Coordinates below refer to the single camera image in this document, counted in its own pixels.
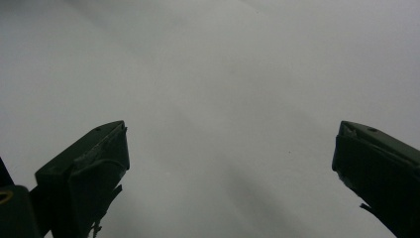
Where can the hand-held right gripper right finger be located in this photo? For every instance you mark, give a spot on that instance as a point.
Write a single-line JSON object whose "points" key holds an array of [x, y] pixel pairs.
{"points": [[379, 172]]}

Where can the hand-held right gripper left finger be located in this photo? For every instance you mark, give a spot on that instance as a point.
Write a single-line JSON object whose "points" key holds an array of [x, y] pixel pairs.
{"points": [[85, 178]]}

